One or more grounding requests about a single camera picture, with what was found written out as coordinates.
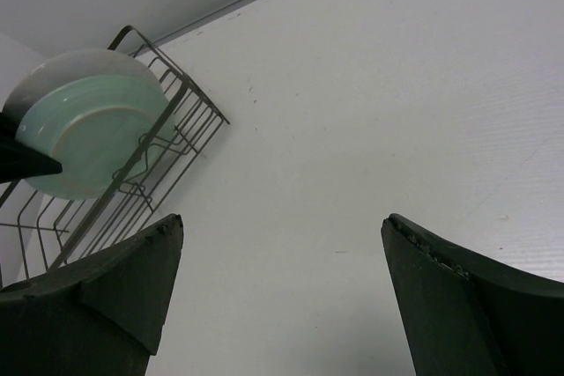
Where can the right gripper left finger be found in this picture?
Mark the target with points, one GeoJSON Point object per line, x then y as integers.
{"type": "Point", "coordinates": [100, 315]}

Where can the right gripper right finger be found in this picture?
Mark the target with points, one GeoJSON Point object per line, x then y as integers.
{"type": "Point", "coordinates": [467, 314]}

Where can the red and teal plate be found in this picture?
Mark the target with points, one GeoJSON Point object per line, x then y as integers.
{"type": "Point", "coordinates": [67, 68]}

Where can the wire dish rack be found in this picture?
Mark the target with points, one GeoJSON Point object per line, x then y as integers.
{"type": "Point", "coordinates": [40, 232]}

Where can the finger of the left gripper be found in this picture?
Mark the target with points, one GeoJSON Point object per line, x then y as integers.
{"type": "Point", "coordinates": [19, 162]}

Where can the green flower plate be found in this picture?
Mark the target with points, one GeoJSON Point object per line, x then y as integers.
{"type": "Point", "coordinates": [91, 127]}

